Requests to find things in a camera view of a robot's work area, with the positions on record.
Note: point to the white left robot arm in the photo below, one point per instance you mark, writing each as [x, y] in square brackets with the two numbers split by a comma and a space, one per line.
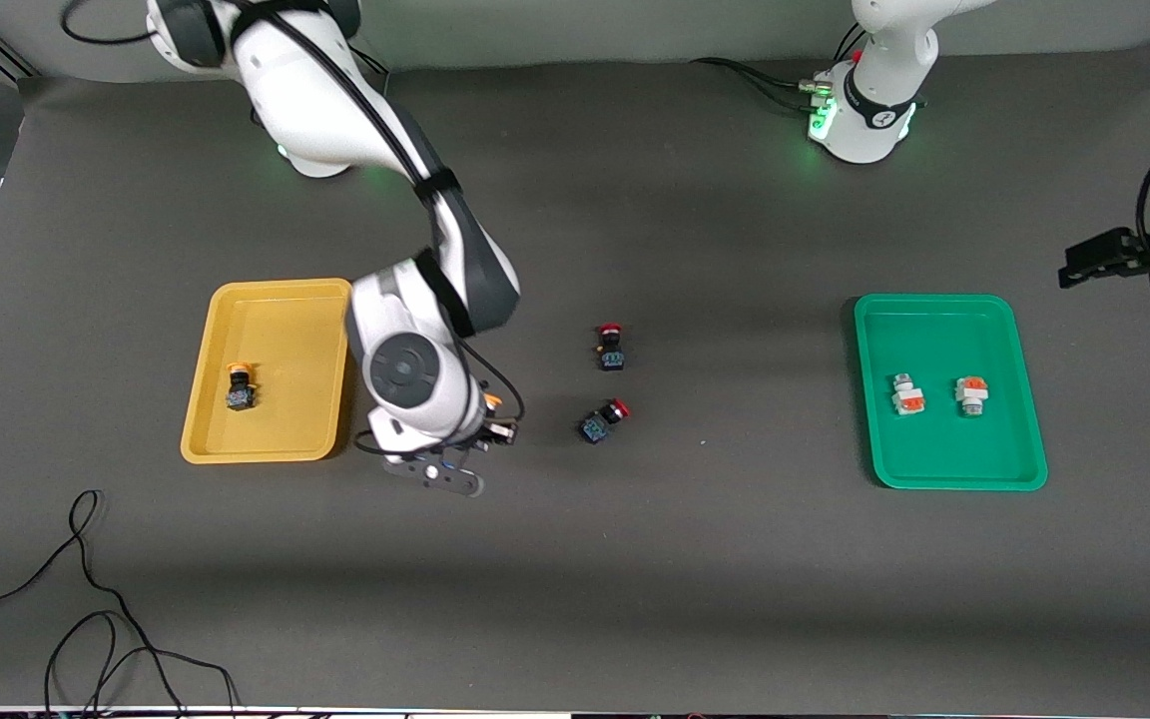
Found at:
[874, 100]

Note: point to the yellow push button switch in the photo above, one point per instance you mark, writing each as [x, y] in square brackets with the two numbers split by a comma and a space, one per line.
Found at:
[241, 397]
[492, 401]

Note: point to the green plastic tray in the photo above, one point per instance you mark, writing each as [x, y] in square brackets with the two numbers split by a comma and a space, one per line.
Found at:
[934, 449]

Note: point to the red push button switch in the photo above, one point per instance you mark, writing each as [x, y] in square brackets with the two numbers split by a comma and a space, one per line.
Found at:
[595, 429]
[613, 358]

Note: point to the green button white orange switch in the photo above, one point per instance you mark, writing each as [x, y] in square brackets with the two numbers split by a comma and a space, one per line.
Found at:
[971, 396]
[907, 399]

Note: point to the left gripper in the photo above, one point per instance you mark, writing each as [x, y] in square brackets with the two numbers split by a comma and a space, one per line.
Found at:
[1131, 256]

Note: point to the dark grey table mat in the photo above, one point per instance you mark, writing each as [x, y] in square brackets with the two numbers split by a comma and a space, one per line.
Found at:
[575, 599]

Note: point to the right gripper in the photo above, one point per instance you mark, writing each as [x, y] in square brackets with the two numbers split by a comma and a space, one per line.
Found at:
[491, 431]

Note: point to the yellow plastic tray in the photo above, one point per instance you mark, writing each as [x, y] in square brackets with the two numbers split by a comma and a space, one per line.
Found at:
[295, 340]

